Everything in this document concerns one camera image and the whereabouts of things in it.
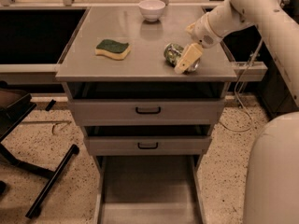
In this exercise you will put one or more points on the green and yellow sponge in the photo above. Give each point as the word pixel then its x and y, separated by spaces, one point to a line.
pixel 113 49

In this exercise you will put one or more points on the top grey drawer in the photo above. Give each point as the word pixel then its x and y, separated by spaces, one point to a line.
pixel 145 112

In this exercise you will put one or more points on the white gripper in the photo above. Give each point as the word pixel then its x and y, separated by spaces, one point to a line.
pixel 203 32

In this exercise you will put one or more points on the green crushed soda can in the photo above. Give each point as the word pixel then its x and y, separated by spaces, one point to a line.
pixel 173 52

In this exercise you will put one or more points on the bottom grey drawer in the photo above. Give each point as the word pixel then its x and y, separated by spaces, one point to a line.
pixel 148 190

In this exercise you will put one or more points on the white ceramic bowl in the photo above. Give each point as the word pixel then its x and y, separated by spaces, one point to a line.
pixel 151 10

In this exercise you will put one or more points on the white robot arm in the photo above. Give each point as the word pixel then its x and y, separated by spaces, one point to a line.
pixel 272 184

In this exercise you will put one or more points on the middle grey drawer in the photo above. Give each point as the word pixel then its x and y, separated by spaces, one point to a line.
pixel 130 146

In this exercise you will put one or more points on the grey drawer cabinet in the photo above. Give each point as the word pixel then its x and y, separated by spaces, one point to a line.
pixel 144 73

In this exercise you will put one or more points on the grey drawer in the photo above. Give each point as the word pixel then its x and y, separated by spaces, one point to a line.
pixel 145 112
pixel 148 190
pixel 130 146

